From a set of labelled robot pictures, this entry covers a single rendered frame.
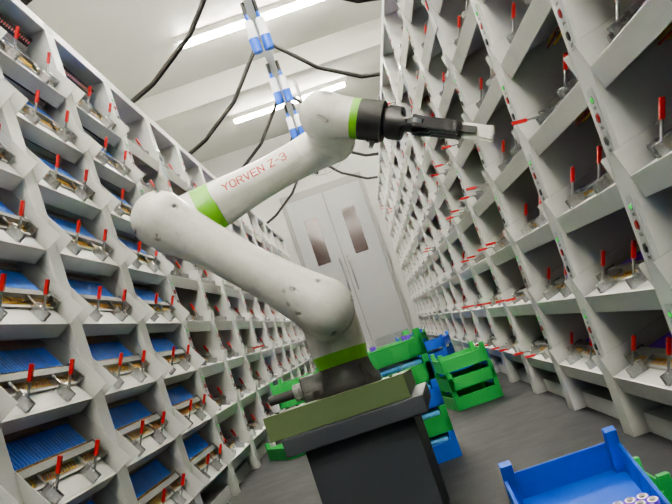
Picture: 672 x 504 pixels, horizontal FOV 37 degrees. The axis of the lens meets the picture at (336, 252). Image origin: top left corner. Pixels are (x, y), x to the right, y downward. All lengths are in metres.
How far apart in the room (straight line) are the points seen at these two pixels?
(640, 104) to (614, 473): 0.63
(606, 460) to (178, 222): 0.99
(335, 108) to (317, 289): 0.40
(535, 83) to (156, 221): 0.99
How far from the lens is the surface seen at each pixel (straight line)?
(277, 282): 2.09
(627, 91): 1.80
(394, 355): 2.97
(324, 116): 2.18
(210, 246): 2.11
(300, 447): 2.16
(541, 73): 2.51
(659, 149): 1.62
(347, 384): 2.21
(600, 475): 1.74
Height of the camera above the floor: 0.46
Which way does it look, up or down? 5 degrees up
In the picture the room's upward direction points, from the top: 19 degrees counter-clockwise
